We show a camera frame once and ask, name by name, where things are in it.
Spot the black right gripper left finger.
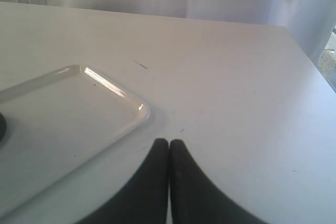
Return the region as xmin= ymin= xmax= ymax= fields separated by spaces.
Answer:
xmin=78 ymin=138 xmax=169 ymax=223

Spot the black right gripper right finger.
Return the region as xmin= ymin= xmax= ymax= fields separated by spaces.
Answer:
xmin=169 ymin=140 xmax=264 ymax=223

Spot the black weight plate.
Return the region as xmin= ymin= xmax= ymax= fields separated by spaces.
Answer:
xmin=0 ymin=113 xmax=7 ymax=141

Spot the white rectangular plastic tray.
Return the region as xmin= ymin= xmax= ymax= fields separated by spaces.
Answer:
xmin=1 ymin=65 xmax=150 ymax=216

